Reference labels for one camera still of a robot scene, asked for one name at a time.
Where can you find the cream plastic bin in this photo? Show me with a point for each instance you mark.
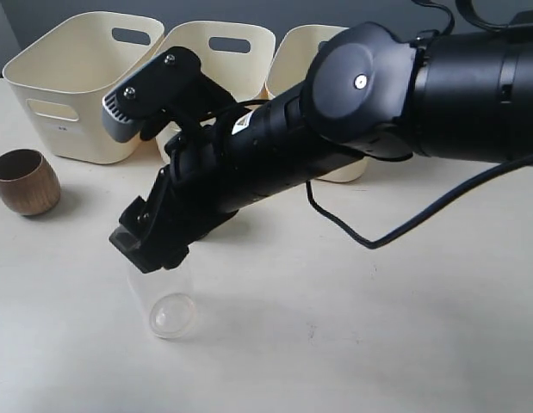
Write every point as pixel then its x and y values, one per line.
pixel 236 56
pixel 61 78
pixel 294 55

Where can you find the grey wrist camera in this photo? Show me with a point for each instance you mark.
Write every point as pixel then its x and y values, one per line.
pixel 171 87

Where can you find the brown wooden cup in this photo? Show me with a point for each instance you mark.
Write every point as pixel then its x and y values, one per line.
pixel 28 184

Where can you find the right cream plastic bin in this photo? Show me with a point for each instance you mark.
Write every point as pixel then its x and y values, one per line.
pixel 294 55

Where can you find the middle cream plastic bin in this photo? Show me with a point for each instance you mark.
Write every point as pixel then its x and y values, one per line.
pixel 236 56

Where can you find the left cream plastic bin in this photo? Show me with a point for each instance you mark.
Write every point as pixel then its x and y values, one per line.
pixel 61 78

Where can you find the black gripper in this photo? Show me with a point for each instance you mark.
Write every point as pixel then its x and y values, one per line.
pixel 198 190

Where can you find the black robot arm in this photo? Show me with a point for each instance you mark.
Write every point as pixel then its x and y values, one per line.
pixel 366 94

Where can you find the clear bottle white cap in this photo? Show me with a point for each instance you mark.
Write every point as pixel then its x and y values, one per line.
pixel 165 299

